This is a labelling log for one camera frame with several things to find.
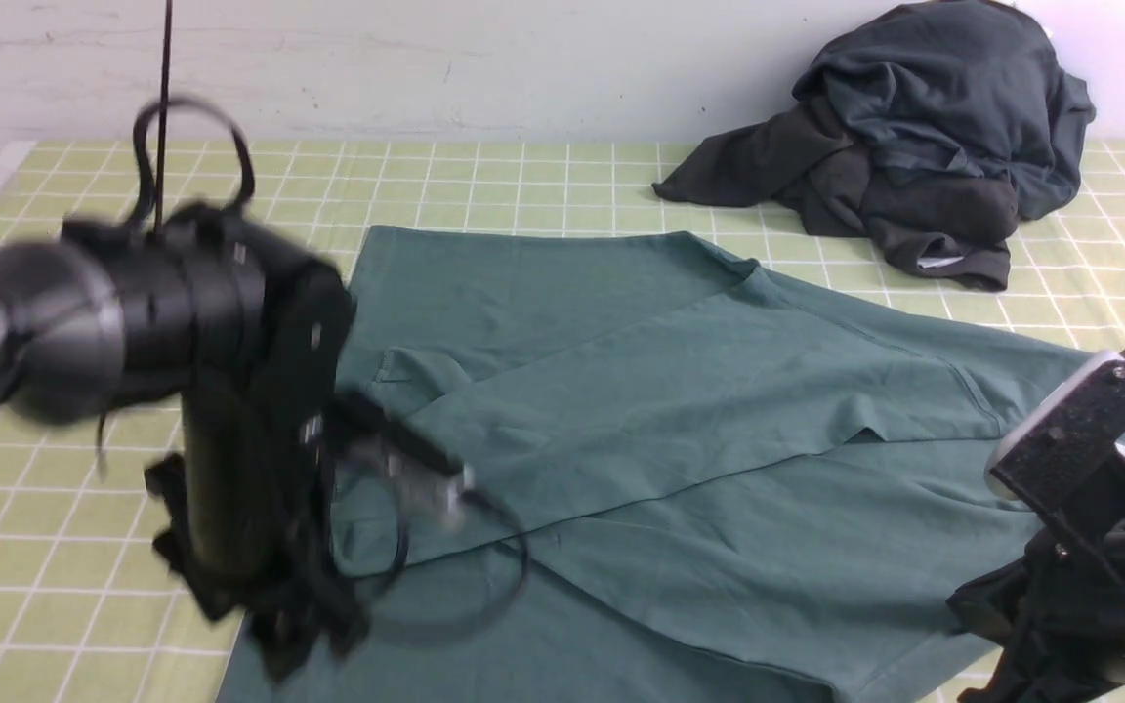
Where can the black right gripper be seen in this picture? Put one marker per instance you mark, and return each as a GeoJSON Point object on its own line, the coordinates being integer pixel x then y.
{"type": "Point", "coordinates": [1059, 625]}

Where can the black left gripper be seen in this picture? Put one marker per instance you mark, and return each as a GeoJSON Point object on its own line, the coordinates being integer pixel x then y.
{"type": "Point", "coordinates": [246, 327]}

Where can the green long-sleeved shirt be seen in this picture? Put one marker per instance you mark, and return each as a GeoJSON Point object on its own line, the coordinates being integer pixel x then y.
{"type": "Point", "coordinates": [737, 486]}

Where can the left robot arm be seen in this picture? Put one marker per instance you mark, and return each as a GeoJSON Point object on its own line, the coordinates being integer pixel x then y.
{"type": "Point", "coordinates": [62, 343]}

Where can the dark grey crumpled garment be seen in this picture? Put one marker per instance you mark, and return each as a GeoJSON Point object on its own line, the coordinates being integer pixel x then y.
{"type": "Point", "coordinates": [933, 131]}

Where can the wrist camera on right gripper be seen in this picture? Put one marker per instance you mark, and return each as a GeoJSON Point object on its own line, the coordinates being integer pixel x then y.
{"type": "Point", "coordinates": [1067, 437]}

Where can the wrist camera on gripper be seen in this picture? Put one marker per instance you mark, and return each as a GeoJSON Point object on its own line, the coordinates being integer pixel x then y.
{"type": "Point", "coordinates": [1067, 437]}
{"type": "Point", "coordinates": [367, 440]}

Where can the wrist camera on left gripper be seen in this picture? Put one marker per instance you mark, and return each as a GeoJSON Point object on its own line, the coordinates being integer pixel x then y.
{"type": "Point", "coordinates": [367, 440]}

